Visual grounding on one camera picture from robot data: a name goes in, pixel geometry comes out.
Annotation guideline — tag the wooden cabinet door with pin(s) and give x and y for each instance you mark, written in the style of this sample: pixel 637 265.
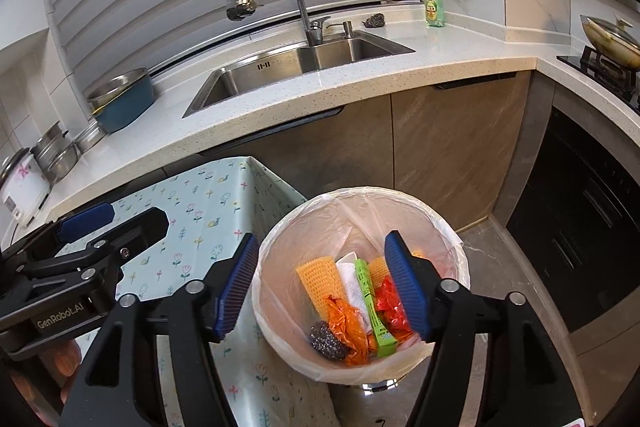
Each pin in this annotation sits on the wooden cabinet door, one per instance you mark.
pixel 325 147
pixel 460 147

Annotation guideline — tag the orange plastic bag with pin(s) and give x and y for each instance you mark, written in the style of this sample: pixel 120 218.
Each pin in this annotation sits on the orange plastic bag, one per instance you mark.
pixel 345 322

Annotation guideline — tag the stacked steel pots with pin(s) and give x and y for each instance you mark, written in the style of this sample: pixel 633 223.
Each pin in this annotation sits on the stacked steel pots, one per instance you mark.
pixel 52 152

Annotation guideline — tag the green packet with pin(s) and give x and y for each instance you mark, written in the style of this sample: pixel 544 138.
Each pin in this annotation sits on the green packet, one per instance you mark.
pixel 367 287

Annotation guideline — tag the soap dispenser pump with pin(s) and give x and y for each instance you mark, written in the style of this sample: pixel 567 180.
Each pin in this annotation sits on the soap dispenser pump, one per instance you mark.
pixel 346 31

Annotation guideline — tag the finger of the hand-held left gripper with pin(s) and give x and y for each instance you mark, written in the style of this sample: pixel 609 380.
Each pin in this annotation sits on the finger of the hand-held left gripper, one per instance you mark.
pixel 145 224
pixel 85 219

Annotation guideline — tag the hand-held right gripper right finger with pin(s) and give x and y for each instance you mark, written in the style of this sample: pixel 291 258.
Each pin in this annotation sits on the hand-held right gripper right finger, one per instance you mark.
pixel 407 287

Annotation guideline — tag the flat steel basin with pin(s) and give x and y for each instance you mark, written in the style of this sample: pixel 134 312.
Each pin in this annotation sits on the flat steel basin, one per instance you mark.
pixel 92 137

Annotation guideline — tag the wok with glass lid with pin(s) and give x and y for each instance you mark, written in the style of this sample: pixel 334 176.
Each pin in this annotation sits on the wok with glass lid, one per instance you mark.
pixel 612 42

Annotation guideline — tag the steel bowl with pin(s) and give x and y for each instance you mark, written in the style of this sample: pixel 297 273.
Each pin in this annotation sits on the steel bowl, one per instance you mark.
pixel 117 87

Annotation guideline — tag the black built-in oven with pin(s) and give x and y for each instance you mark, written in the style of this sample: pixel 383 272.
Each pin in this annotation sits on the black built-in oven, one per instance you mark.
pixel 590 217

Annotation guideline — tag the white paper towel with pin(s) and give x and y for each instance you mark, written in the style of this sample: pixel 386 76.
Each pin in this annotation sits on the white paper towel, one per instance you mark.
pixel 352 287

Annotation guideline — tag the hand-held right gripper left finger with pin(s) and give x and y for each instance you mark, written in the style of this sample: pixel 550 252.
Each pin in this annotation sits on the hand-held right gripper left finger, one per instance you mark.
pixel 237 292

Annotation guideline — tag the stainless steel sink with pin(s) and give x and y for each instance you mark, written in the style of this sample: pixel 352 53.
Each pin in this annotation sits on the stainless steel sink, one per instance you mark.
pixel 280 67

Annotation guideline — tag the steel wool scrubber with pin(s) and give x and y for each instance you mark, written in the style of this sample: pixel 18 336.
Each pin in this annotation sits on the steel wool scrubber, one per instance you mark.
pixel 327 342

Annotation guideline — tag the red plastic bag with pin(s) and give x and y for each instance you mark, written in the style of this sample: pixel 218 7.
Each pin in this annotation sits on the red plastic bag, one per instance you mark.
pixel 395 307

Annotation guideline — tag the blue pot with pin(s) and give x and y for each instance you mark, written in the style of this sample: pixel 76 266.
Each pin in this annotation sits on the blue pot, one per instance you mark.
pixel 125 112

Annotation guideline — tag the white rice cooker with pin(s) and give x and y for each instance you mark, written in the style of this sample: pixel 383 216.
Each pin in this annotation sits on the white rice cooker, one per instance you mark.
pixel 22 192

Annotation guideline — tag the white lined trash bin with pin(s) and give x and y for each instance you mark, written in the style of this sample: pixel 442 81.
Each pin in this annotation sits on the white lined trash bin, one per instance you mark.
pixel 360 217

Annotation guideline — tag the floral light blue tablecloth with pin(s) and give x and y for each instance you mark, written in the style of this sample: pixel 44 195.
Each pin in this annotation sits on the floral light blue tablecloth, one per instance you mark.
pixel 200 202

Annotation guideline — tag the black gas stove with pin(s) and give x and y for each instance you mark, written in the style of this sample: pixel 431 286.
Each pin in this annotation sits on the black gas stove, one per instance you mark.
pixel 600 74

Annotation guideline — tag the person's left hand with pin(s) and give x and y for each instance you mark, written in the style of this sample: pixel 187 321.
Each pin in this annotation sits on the person's left hand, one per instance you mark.
pixel 62 359

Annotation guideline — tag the dark scouring pad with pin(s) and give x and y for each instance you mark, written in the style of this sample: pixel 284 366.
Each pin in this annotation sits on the dark scouring pad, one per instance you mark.
pixel 374 21

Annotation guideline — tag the orange foam net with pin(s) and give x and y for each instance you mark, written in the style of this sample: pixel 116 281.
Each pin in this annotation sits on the orange foam net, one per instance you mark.
pixel 320 282
pixel 380 267

